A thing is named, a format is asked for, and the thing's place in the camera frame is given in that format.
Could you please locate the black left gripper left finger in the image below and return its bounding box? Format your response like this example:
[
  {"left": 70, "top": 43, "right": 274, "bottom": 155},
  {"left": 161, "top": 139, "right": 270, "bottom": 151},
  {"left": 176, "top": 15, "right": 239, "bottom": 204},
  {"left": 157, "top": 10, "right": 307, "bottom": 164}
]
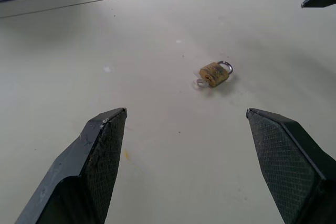
[{"left": 14, "top": 107, "right": 128, "bottom": 224}]

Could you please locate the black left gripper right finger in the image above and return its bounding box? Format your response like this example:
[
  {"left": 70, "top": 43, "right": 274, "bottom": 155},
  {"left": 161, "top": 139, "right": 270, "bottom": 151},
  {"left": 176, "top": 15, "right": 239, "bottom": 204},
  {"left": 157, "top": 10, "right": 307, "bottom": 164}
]
[{"left": 246, "top": 108, "right": 336, "bottom": 224}]

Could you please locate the brass padlock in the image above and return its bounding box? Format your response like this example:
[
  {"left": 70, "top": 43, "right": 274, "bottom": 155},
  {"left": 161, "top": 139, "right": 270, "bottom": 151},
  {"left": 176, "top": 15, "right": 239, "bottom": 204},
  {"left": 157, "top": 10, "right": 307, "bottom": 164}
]
[{"left": 199, "top": 60, "right": 234, "bottom": 88}]

